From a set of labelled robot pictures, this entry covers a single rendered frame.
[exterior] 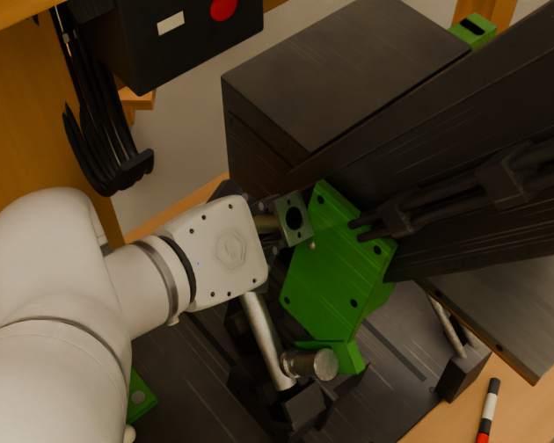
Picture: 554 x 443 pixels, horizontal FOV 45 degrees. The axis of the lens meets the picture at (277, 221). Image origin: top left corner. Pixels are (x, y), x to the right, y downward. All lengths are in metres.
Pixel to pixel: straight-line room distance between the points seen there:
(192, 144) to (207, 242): 1.85
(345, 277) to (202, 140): 1.81
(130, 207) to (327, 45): 1.52
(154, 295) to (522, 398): 0.62
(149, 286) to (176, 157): 1.87
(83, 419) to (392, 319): 0.84
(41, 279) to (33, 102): 0.35
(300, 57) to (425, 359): 0.48
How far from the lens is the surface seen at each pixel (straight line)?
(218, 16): 0.72
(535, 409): 1.07
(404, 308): 1.09
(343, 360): 0.83
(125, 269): 0.62
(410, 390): 1.03
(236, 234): 0.69
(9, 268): 0.50
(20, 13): 0.59
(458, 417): 1.03
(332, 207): 0.73
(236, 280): 0.69
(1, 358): 0.30
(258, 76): 0.90
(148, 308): 0.62
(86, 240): 0.50
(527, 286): 0.88
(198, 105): 2.65
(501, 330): 0.84
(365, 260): 0.72
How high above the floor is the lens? 1.84
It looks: 54 degrees down
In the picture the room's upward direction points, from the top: straight up
